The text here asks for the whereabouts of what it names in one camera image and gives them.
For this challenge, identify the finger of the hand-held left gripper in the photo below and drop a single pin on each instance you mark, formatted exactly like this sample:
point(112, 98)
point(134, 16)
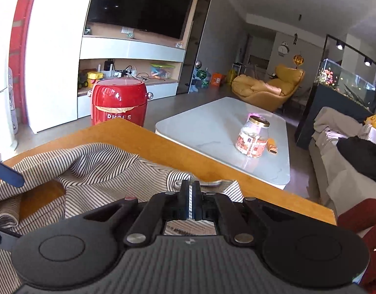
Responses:
point(4, 230)
point(8, 173)

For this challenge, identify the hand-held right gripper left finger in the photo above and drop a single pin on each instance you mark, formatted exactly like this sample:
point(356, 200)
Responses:
point(184, 196)

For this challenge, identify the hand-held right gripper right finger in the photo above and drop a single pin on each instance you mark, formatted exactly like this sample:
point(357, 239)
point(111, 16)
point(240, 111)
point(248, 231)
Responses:
point(196, 196)

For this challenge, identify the striped garment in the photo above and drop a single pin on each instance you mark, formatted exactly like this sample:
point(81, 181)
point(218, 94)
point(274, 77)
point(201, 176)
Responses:
point(99, 165)

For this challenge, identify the white coffee table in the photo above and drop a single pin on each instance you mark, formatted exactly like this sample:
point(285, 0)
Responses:
point(206, 128)

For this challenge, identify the orange snack packet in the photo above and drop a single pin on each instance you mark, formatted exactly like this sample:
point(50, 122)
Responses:
point(272, 146)

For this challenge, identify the red goblet-shaped stand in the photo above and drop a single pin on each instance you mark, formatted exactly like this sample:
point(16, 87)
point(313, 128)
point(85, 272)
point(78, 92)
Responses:
point(117, 101)

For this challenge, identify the orange box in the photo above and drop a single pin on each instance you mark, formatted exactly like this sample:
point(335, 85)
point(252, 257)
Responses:
point(217, 79)

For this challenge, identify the watermelon ball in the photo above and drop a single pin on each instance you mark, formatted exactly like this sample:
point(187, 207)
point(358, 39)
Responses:
point(201, 75)

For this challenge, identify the yellow armchair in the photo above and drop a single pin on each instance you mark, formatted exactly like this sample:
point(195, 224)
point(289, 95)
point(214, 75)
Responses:
point(261, 90)

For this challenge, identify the yellow bag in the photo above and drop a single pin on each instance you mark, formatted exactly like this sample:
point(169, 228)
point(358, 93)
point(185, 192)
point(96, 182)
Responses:
point(231, 76)

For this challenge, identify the yellow toy truck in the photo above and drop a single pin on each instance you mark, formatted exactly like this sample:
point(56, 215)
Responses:
point(94, 79)

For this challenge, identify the clear box with green lid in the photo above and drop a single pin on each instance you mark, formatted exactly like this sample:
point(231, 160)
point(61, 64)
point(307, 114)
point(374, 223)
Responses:
point(162, 71)

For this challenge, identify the white power strip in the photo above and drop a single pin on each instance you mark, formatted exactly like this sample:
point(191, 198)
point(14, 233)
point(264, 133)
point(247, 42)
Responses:
point(120, 73)

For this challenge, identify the grey sofa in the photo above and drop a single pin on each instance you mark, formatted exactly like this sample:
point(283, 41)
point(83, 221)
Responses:
point(334, 165)

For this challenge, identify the beige blanket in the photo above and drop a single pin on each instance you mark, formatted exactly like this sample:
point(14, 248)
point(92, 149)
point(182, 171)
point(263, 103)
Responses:
point(331, 122)

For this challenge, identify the black fish tank stand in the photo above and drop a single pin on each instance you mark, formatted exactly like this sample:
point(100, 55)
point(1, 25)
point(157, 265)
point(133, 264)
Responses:
point(325, 107)

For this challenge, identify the white television cabinet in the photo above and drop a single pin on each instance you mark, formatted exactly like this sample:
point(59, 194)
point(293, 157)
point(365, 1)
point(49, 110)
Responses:
point(129, 49)

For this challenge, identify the red garment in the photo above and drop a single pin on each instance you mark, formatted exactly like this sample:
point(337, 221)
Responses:
point(362, 217)

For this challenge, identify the orange pendant ornament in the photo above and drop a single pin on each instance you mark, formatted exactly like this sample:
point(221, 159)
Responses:
point(298, 60)

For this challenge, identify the black clothing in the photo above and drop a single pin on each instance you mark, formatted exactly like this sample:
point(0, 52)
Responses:
point(362, 156)

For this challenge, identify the glass fish tank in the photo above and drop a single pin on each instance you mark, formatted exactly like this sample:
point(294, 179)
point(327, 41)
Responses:
point(344, 79)

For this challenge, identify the yellow plush toy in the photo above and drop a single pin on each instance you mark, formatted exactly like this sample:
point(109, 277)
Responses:
point(373, 121)

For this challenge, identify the black television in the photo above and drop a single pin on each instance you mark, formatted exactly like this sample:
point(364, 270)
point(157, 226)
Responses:
point(139, 3)

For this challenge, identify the black tank light frame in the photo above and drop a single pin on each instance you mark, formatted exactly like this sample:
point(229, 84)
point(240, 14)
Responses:
point(350, 46)

